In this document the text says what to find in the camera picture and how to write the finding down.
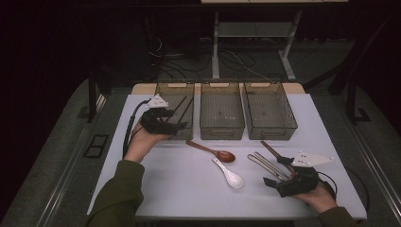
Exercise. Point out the white ceramic spoon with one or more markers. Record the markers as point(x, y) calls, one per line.
point(235, 181)

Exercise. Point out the person's left hand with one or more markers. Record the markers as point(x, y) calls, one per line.
point(142, 142)

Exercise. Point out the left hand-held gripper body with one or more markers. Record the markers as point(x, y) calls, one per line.
point(154, 121)

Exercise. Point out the black chopstick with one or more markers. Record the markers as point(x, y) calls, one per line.
point(186, 111)
point(179, 104)

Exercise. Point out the brown wooden spoon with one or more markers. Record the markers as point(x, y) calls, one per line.
point(225, 156)

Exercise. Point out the grey metal stand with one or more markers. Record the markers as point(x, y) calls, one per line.
point(215, 47)

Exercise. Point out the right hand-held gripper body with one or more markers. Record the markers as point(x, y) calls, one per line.
point(299, 184)

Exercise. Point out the black metal stand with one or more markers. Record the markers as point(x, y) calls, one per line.
point(92, 101)
point(352, 104)

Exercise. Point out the person's right hand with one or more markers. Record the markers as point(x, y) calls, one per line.
point(320, 200)

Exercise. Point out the metal floor rail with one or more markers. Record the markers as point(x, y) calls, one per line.
point(67, 176)
point(378, 170)

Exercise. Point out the translucent grey plastic bin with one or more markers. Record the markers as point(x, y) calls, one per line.
point(176, 90)
point(220, 107)
point(268, 107)

